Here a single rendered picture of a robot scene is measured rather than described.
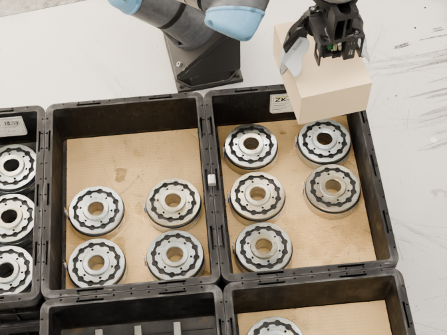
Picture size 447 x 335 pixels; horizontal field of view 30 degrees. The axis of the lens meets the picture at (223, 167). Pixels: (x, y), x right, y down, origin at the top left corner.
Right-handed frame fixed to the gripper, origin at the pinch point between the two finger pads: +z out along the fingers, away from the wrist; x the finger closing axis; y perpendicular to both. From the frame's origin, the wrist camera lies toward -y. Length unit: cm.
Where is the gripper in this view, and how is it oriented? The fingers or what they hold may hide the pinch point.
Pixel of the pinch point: (320, 61)
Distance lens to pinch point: 142.9
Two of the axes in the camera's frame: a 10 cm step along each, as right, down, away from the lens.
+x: 9.7, -2.2, 1.1
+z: 0.2, 5.2, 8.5
